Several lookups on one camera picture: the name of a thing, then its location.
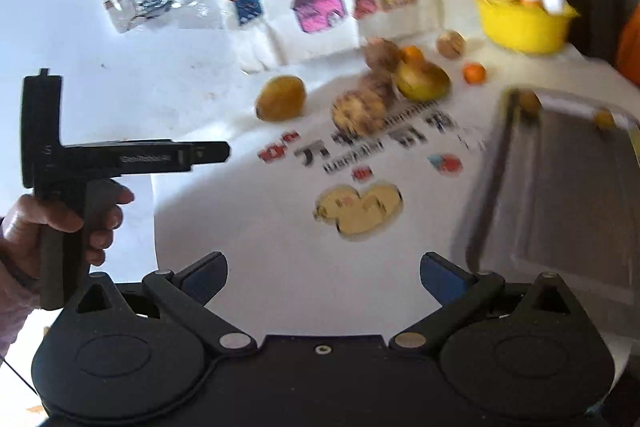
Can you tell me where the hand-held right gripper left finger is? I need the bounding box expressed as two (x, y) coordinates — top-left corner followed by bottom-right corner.
(75, 251), (258, 355)

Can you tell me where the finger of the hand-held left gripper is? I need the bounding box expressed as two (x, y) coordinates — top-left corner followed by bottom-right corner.
(189, 141), (232, 172)

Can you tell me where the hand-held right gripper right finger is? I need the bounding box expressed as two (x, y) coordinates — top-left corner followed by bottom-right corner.
(389, 251), (576, 355)

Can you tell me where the oval yellow fruit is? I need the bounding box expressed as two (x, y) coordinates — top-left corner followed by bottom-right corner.
(255, 75), (307, 122)

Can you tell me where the metal tray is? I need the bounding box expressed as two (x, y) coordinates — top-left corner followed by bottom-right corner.
(465, 87), (640, 308)

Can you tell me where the brown spiky fruit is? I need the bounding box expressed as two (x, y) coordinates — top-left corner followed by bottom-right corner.
(331, 89), (388, 138)

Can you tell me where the yellow-green pear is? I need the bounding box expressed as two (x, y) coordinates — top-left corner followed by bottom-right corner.
(392, 59), (452, 102)

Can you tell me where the brown kiwi with sticker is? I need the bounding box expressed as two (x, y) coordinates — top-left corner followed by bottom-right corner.
(362, 37), (403, 74)

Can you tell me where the person's left forearm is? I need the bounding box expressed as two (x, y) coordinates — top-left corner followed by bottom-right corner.
(0, 252), (43, 360)

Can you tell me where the person's left hand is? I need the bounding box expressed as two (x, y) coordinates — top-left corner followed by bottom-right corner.
(0, 181), (136, 280)

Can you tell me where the printed white tablecloth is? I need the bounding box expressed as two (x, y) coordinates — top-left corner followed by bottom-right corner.
(150, 32), (640, 343)

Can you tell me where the round tan fruit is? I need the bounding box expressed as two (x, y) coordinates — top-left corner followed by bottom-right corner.
(436, 30), (467, 60)

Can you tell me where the yellow plastic bowl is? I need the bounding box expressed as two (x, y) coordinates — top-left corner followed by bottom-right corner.
(470, 0), (581, 55)

